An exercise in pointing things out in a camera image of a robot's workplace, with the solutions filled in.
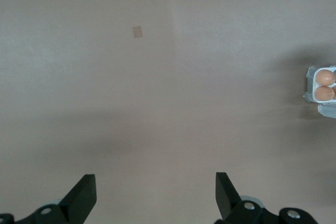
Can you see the clear plastic egg carton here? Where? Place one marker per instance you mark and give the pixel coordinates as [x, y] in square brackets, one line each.
[311, 85]

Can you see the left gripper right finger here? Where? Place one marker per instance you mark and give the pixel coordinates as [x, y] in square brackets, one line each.
[231, 205]

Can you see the brown egg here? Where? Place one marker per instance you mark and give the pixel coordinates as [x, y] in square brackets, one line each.
[334, 89]
[325, 93]
[325, 77]

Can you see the brown tape patch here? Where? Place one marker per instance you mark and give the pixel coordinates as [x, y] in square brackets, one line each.
[137, 32]

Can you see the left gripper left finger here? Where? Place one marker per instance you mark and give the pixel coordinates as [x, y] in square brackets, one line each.
[71, 208]

